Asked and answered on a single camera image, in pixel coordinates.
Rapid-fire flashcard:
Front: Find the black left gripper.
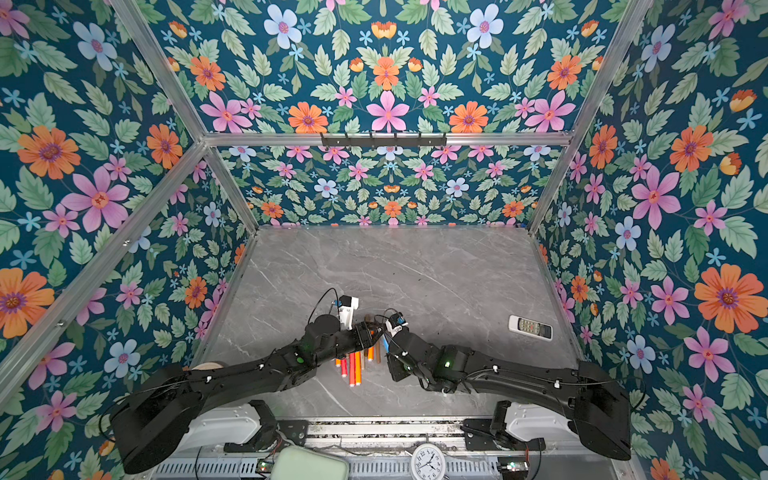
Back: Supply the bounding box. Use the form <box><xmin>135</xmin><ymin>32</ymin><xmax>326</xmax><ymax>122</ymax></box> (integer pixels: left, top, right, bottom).
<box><xmin>316</xmin><ymin>319</ymin><xmax>390</xmax><ymax>368</ymax></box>

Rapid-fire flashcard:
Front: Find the yellow orange marker pen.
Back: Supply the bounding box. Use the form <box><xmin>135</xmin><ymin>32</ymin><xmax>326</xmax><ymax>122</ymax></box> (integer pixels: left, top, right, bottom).
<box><xmin>354</xmin><ymin>352</ymin><xmax>364</xmax><ymax>386</ymax></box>

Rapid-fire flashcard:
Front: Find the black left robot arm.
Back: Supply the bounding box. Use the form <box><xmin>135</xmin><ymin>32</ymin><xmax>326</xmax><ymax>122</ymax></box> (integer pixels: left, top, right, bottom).
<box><xmin>109</xmin><ymin>314</ymin><xmax>386</xmax><ymax>475</ymax></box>

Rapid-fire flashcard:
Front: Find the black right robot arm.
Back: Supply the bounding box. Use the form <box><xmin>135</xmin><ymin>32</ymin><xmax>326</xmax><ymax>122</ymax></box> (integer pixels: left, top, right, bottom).
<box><xmin>387</xmin><ymin>329</ymin><xmax>632</xmax><ymax>461</ymax></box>

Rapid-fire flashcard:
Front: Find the red orange marker pen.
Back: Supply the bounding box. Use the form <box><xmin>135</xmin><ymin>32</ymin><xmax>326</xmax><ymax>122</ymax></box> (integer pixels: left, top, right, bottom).
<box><xmin>347</xmin><ymin>353</ymin><xmax>357</xmax><ymax>387</ymax></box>

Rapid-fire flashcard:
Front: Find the white analog clock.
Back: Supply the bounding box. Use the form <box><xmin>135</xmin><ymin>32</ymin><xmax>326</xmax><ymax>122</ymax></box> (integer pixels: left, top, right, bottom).
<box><xmin>410</xmin><ymin>443</ymin><xmax>447</xmax><ymax>480</ymax></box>

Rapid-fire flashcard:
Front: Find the pale green box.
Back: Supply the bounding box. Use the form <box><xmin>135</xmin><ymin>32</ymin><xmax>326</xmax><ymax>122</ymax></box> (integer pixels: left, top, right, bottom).
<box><xmin>270</xmin><ymin>446</ymin><xmax>350</xmax><ymax>480</ymax></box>

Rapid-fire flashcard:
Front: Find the beige round alarm clock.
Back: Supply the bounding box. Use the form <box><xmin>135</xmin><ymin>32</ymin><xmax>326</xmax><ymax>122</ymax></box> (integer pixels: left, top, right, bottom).
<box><xmin>193</xmin><ymin>361</ymin><xmax>223</xmax><ymax>371</ymax></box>

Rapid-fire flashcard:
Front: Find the white remote control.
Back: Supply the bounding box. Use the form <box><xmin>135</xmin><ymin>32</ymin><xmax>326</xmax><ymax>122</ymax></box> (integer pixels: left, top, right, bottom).
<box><xmin>508</xmin><ymin>315</ymin><xmax>553</xmax><ymax>341</ymax></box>

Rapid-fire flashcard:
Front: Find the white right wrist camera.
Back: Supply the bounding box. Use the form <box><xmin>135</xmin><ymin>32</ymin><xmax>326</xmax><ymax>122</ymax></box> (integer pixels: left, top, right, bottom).
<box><xmin>386</xmin><ymin>312</ymin><xmax>408</xmax><ymax>337</ymax></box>

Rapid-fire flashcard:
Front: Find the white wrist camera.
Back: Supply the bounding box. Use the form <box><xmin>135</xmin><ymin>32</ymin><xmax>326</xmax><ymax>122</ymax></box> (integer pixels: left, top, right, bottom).
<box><xmin>386</xmin><ymin>312</ymin><xmax>408</xmax><ymax>337</ymax></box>
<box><xmin>337</xmin><ymin>295</ymin><xmax>359</xmax><ymax>330</ymax></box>

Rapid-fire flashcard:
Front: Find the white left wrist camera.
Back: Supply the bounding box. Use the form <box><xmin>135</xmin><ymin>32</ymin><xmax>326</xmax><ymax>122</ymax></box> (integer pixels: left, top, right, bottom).
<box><xmin>337</xmin><ymin>295</ymin><xmax>359</xmax><ymax>330</ymax></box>

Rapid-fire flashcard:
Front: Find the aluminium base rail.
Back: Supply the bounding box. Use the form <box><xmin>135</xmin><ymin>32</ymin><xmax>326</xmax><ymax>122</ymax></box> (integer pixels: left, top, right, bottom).
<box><xmin>143</xmin><ymin>415</ymin><xmax>631</xmax><ymax>451</ymax></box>

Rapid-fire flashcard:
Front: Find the black hook rail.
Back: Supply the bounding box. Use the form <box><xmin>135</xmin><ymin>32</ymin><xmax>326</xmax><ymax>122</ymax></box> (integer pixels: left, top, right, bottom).
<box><xmin>320</xmin><ymin>133</ymin><xmax>448</xmax><ymax>149</ymax></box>

